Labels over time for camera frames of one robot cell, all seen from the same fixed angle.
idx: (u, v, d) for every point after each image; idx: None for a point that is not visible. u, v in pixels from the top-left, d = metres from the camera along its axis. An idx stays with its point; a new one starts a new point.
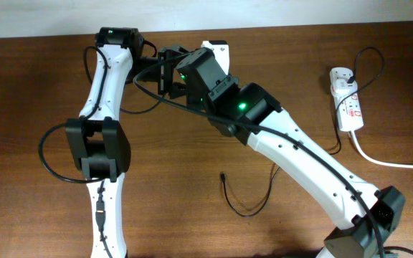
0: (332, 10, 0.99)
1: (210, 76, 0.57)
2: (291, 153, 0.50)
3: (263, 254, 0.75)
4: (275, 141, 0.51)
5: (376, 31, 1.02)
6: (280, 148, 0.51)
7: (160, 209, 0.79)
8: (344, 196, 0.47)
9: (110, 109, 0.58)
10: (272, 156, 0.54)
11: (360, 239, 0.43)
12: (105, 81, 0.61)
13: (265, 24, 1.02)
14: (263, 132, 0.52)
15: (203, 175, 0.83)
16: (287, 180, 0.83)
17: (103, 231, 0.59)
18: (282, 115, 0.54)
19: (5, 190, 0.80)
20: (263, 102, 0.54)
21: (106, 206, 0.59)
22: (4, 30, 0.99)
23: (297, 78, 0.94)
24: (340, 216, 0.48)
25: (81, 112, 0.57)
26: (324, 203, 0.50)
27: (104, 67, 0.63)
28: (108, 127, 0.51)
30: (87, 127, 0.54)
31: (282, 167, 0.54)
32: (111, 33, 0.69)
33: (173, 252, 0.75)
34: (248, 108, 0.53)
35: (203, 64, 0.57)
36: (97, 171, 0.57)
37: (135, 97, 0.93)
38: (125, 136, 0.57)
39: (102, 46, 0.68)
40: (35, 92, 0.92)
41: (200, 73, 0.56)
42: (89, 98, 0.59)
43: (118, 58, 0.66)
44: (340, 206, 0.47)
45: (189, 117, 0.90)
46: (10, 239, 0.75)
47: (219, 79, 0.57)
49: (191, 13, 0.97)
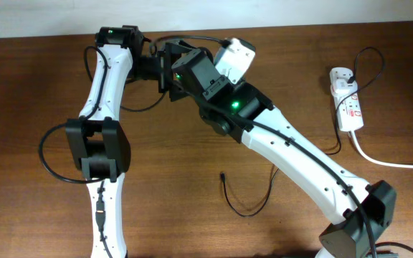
0: (332, 9, 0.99)
1: (203, 75, 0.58)
2: (282, 149, 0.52)
3: (263, 254, 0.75)
4: (267, 139, 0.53)
5: (376, 30, 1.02)
6: (272, 145, 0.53)
7: (160, 208, 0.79)
8: (334, 190, 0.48)
9: (110, 108, 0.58)
10: (265, 153, 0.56)
11: (351, 232, 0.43)
12: (105, 81, 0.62)
13: (265, 25, 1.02)
14: (256, 130, 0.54)
15: (203, 174, 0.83)
16: (287, 180, 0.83)
17: (104, 231, 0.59)
18: (274, 112, 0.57)
19: (5, 190, 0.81)
20: (255, 100, 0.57)
21: (106, 206, 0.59)
22: (5, 31, 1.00)
23: (297, 78, 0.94)
24: (332, 211, 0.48)
25: (81, 112, 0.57)
26: (316, 198, 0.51)
27: (104, 67, 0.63)
28: (108, 127, 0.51)
30: (87, 127, 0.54)
31: (276, 164, 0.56)
32: (111, 33, 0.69)
33: (173, 253, 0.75)
34: (241, 107, 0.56)
35: (198, 64, 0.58)
36: (97, 172, 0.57)
37: (135, 97, 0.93)
38: (125, 136, 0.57)
39: (102, 46, 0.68)
40: (36, 92, 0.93)
41: (194, 73, 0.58)
42: (89, 98, 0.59)
43: (117, 58, 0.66)
44: (330, 201, 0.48)
45: (188, 118, 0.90)
46: (11, 239, 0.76)
47: (214, 79, 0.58)
49: (191, 13, 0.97)
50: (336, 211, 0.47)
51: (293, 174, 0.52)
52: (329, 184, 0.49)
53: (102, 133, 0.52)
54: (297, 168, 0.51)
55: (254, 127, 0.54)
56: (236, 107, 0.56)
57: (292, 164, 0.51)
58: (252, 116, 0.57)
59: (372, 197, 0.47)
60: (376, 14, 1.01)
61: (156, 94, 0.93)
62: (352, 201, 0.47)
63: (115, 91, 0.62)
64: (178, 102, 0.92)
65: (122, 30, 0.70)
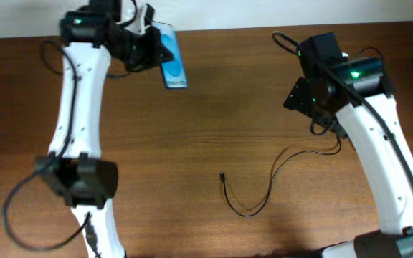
0: (334, 11, 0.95)
1: (327, 51, 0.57)
2: (379, 140, 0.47)
3: (262, 253, 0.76)
4: (368, 123, 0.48)
5: (378, 30, 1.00)
6: (371, 132, 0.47)
7: (161, 208, 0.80)
8: (406, 201, 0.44)
9: (84, 140, 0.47)
10: (353, 135, 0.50)
11: (404, 247, 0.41)
12: (76, 99, 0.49)
13: (267, 24, 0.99)
14: (359, 111, 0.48)
15: (203, 175, 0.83)
16: (287, 180, 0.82)
17: (97, 250, 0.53)
18: (388, 102, 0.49)
19: (6, 191, 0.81)
20: (376, 77, 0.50)
21: (96, 228, 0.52)
22: None
23: (297, 78, 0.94)
24: (392, 216, 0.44)
25: (51, 144, 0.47)
26: (378, 197, 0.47)
27: (73, 79, 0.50)
28: (84, 168, 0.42)
30: (58, 169, 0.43)
31: (354, 146, 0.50)
32: (78, 22, 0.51)
33: (173, 252, 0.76)
34: (360, 77, 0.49)
35: (326, 39, 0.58)
36: (83, 198, 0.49)
37: (133, 97, 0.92)
38: (100, 168, 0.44)
39: (69, 47, 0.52)
40: (34, 92, 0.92)
41: (316, 43, 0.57)
42: (59, 125, 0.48)
43: (89, 64, 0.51)
44: (397, 207, 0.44)
45: (189, 117, 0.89)
46: (10, 239, 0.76)
47: (333, 56, 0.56)
49: (190, 13, 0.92)
50: (399, 218, 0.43)
51: (373, 167, 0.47)
52: (406, 195, 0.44)
53: (81, 183, 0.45)
54: (386, 161, 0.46)
55: (361, 107, 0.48)
56: (357, 77, 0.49)
57: (382, 158, 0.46)
58: (365, 92, 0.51)
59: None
60: (382, 16, 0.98)
61: (155, 94, 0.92)
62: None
63: (92, 112, 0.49)
64: (178, 102, 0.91)
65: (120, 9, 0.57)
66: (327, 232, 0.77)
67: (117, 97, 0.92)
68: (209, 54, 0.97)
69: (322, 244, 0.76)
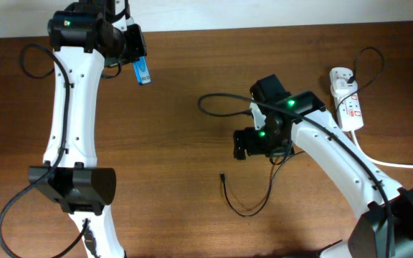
0: (334, 11, 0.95)
1: (272, 89, 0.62)
2: (323, 142, 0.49)
3: (263, 254, 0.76)
4: (311, 130, 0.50)
5: (379, 30, 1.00)
6: (315, 137, 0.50)
7: (160, 208, 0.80)
8: (364, 185, 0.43)
9: (79, 150, 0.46)
10: (307, 147, 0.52)
11: (371, 223, 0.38)
12: (69, 108, 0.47)
13: (266, 24, 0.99)
14: (302, 122, 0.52)
15: (203, 175, 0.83)
16: (287, 180, 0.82)
17: (96, 252, 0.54)
18: (325, 114, 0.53)
19: (7, 191, 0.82)
20: (310, 104, 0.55)
21: (95, 233, 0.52)
22: None
23: (297, 79, 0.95)
24: (358, 201, 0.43)
25: (44, 154, 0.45)
26: (345, 191, 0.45)
27: (64, 86, 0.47)
28: (82, 175, 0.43)
30: (53, 179, 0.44)
31: (313, 157, 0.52)
32: (69, 24, 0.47)
33: (173, 253, 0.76)
34: (295, 106, 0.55)
35: (269, 78, 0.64)
36: (79, 206, 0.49)
37: (133, 97, 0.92)
38: (100, 173, 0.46)
39: (59, 51, 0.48)
40: (34, 92, 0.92)
41: (261, 84, 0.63)
42: (53, 134, 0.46)
43: (82, 69, 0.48)
44: (358, 193, 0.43)
45: (189, 118, 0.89)
46: (10, 239, 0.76)
47: (278, 92, 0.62)
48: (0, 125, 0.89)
49: (191, 14, 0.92)
50: (364, 201, 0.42)
51: (328, 167, 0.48)
52: (360, 178, 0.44)
53: (74, 190, 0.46)
54: (335, 156, 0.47)
55: (301, 122, 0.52)
56: (292, 106, 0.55)
57: (332, 155, 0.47)
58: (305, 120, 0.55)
59: (402, 197, 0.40)
60: (383, 15, 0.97)
61: (155, 94, 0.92)
62: (379, 196, 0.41)
63: (85, 122, 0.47)
64: (178, 102, 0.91)
65: (113, 6, 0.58)
66: (327, 232, 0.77)
67: (116, 97, 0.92)
68: (209, 54, 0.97)
69: (322, 244, 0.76)
